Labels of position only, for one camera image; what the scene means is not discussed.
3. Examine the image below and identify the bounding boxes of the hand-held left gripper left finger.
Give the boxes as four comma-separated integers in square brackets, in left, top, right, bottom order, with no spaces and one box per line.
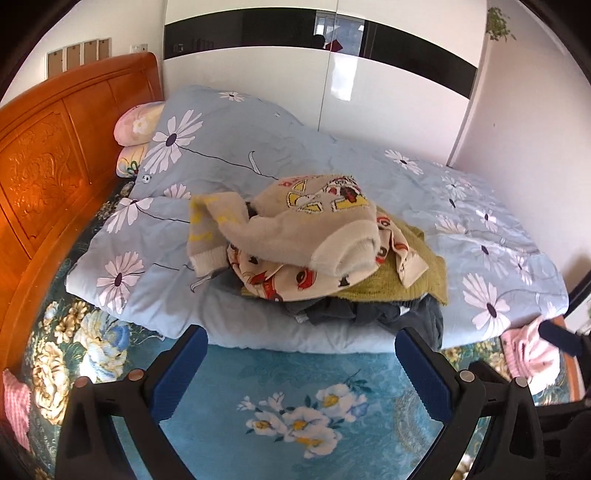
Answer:
[55,324,209,480]

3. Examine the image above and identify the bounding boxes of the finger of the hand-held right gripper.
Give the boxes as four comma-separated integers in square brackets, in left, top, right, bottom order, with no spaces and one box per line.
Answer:
[539,320,585,357]

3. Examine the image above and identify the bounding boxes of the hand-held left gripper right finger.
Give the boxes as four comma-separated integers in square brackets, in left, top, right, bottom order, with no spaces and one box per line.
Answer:
[394,326,546,480]

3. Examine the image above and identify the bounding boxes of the beige knit sweater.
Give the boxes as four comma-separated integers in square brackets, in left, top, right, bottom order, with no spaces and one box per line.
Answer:
[187,173,382,289]

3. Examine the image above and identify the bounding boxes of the dark grey clothes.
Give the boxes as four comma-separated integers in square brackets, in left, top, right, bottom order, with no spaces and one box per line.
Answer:
[284,293,445,349]

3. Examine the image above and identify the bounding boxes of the pink knit garment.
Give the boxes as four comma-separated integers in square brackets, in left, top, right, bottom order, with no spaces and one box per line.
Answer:
[501,316,561,395]

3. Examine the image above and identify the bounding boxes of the wooden bed footboard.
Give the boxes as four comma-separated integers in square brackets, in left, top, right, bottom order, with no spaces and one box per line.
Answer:
[560,353,588,403]

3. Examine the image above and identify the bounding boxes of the olive green sweater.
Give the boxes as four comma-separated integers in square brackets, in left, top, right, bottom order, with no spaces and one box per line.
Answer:
[332,208,450,306]

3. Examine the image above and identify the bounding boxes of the cartoon print cream garment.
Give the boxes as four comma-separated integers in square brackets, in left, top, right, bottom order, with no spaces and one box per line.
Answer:
[226,210,428,303]

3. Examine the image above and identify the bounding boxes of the pink checked cloth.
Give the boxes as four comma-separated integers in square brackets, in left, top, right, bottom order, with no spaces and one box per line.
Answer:
[2,369,32,453]

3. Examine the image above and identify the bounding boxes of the yellow floral pillow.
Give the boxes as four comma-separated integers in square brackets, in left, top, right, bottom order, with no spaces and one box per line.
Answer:
[115,144,151,178]

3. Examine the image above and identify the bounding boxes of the pink floral pillow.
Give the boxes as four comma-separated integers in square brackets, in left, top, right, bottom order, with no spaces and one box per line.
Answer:
[114,102,164,147]

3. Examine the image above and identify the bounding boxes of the carved wooden headboard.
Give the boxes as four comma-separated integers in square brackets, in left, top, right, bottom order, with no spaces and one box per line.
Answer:
[0,52,164,384]

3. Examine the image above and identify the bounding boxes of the light blue floral quilt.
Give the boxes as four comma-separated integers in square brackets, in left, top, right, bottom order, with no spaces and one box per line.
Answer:
[65,85,570,354]

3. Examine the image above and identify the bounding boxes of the white wardrobe with black stripe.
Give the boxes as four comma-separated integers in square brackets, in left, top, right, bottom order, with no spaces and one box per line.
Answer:
[161,0,488,167]

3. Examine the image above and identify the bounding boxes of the green hanging plant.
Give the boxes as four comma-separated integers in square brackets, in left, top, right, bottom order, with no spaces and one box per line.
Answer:
[487,7,517,43]

